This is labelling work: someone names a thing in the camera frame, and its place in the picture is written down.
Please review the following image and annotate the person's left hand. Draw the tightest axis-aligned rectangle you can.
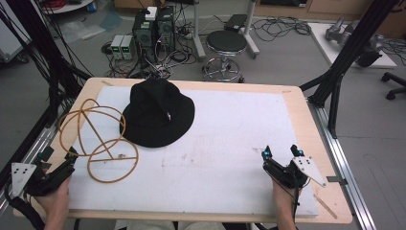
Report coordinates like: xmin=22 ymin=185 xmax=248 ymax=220
xmin=34 ymin=176 xmax=72 ymax=222

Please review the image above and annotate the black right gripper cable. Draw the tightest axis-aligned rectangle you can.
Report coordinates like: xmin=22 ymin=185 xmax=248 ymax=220
xmin=290 ymin=176 xmax=312 ymax=230

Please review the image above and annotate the grey table leg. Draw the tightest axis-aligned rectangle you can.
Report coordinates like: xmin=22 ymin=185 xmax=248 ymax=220
xmin=242 ymin=0 xmax=260 ymax=60
xmin=191 ymin=0 xmax=207 ymax=60

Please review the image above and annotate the black round stool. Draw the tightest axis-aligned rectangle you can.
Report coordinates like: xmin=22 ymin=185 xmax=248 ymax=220
xmin=201 ymin=30 xmax=249 ymax=82

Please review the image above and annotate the white box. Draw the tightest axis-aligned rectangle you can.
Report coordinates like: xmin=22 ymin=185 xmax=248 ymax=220
xmin=145 ymin=6 xmax=158 ymax=22

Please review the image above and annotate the aluminium rail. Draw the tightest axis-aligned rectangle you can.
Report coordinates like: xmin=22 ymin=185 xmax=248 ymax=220
xmin=0 ymin=104 xmax=61 ymax=214
xmin=306 ymin=101 xmax=378 ymax=230

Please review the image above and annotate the grey bench power supply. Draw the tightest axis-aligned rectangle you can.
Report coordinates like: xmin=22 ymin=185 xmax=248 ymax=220
xmin=110 ymin=34 xmax=124 ymax=60
xmin=121 ymin=34 xmax=136 ymax=60

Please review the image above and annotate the white foam mat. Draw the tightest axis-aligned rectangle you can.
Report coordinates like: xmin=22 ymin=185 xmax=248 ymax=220
xmin=68 ymin=85 xmax=320 ymax=218

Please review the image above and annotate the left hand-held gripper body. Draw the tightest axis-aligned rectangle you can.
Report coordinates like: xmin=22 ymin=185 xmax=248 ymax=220
xmin=10 ymin=157 xmax=77 ymax=198

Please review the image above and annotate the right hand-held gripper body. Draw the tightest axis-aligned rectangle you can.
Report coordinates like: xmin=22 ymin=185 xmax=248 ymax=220
xmin=261 ymin=155 xmax=327 ymax=190

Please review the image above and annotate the clear plastic sheet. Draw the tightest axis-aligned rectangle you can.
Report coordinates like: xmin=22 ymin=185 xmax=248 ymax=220
xmin=58 ymin=11 xmax=124 ymax=44

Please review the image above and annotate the tangle of black cables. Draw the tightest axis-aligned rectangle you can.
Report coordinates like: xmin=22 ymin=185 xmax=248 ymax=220
xmin=251 ymin=14 xmax=312 ymax=43

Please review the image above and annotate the black bucket hat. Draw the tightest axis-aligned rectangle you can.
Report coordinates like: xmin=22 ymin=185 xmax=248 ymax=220
xmin=119 ymin=78 xmax=196 ymax=149

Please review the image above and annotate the black metal frame post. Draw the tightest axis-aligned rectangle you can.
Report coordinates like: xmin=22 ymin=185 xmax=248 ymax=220
xmin=0 ymin=0 xmax=94 ymax=128
xmin=299 ymin=0 xmax=400 ymax=139

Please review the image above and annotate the black flat box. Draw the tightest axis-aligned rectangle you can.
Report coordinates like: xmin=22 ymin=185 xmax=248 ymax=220
xmin=223 ymin=13 xmax=249 ymax=34

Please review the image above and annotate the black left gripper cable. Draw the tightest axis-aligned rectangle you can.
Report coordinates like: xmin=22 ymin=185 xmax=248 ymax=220
xmin=3 ymin=186 xmax=46 ymax=230

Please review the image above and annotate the black office chair base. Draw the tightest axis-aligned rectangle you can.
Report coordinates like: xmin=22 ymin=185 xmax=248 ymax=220
xmin=380 ymin=71 xmax=406 ymax=101

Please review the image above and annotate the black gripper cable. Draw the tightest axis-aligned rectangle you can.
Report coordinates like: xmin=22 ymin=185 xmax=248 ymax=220
xmin=290 ymin=176 xmax=312 ymax=230
xmin=3 ymin=186 xmax=46 ymax=230

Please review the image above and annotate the thin wooden stick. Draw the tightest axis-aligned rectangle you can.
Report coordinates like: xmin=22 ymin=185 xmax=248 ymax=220
xmin=312 ymin=193 xmax=339 ymax=220

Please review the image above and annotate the white platform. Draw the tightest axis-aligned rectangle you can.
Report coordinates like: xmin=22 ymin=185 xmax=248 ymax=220
xmin=307 ymin=21 xmax=398 ymax=70

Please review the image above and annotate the white round table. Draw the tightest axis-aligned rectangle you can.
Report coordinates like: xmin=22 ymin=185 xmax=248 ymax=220
xmin=40 ymin=0 xmax=98 ymax=15

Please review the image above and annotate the tan wire hat stand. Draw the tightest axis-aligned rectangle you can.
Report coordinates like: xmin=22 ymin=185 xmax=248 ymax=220
xmin=57 ymin=98 xmax=140 ymax=184

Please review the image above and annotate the black computer tower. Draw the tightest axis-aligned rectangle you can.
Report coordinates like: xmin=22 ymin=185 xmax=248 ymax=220
xmin=131 ymin=10 xmax=158 ymax=63
xmin=155 ymin=5 xmax=177 ymax=54

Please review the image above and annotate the person's right hand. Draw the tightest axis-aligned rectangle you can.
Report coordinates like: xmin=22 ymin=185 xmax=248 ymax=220
xmin=271 ymin=179 xmax=301 ymax=219

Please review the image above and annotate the grey metal bracket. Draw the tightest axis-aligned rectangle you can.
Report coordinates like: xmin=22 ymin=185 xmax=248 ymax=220
xmin=326 ymin=174 xmax=349 ymax=187

